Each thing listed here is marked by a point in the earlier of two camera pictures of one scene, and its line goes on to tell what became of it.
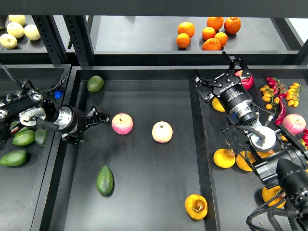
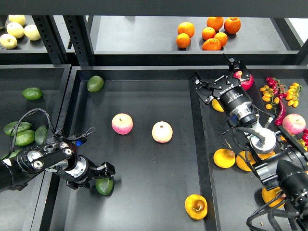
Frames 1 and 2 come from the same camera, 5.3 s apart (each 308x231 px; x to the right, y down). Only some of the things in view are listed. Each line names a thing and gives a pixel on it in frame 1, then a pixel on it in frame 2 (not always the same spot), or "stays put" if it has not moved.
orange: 232,25 stays put
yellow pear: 196,206 stays put
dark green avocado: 105,181 stays put
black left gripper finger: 73,140 → 75,186
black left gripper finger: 94,117 → 106,169
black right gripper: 230,91 stays put
